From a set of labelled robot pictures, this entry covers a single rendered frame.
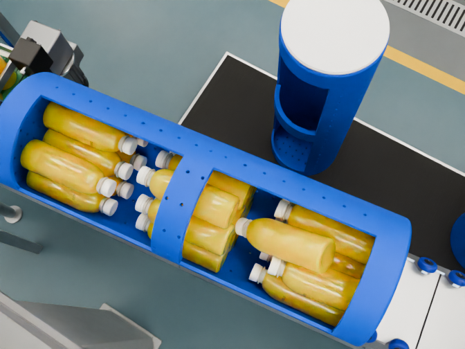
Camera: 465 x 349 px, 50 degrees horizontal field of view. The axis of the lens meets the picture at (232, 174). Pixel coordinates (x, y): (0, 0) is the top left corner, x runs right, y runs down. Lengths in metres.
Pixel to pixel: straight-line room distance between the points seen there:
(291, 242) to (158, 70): 1.66
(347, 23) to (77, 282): 1.56
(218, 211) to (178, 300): 1.23
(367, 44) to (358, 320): 0.70
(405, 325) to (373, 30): 0.73
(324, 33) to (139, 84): 1.33
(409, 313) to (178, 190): 0.64
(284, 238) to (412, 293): 0.41
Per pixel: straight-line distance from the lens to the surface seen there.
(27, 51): 1.50
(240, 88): 2.26
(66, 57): 1.74
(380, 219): 1.02
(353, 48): 1.34
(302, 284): 1.03
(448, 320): 1.32
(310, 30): 1.36
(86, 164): 1.15
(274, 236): 1.02
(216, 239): 1.04
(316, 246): 0.97
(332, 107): 1.48
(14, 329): 1.21
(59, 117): 1.19
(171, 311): 2.20
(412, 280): 1.30
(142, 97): 2.47
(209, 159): 1.01
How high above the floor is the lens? 2.17
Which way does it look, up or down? 73 degrees down
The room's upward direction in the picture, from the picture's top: 10 degrees counter-clockwise
